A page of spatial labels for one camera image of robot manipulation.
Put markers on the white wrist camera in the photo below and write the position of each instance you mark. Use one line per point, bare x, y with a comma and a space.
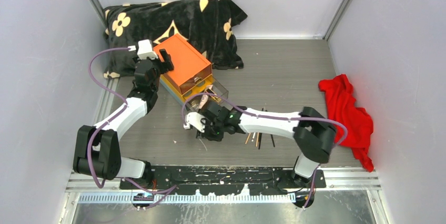
145, 50
195, 120

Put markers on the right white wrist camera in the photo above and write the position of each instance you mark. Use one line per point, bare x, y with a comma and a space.
195, 120

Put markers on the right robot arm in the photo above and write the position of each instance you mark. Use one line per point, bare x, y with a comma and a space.
313, 134

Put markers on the orange drawer organizer box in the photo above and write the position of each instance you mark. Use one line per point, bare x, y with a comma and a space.
192, 72

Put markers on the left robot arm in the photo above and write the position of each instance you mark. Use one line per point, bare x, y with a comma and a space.
97, 150

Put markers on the black floral plush pillow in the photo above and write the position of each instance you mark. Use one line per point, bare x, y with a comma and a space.
205, 24

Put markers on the black mascara tube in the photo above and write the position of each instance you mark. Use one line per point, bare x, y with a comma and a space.
214, 97

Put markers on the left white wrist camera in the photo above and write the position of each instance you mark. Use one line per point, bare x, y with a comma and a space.
145, 50

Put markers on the red cloth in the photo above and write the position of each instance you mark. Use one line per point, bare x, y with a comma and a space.
341, 107

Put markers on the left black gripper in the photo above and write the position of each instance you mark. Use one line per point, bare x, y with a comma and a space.
166, 67

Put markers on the clear drawer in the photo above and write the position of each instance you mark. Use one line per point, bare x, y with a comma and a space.
214, 91

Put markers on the pink cream tube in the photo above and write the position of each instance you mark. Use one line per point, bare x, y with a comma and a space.
203, 100

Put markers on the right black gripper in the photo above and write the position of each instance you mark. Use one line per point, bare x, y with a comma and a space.
206, 134

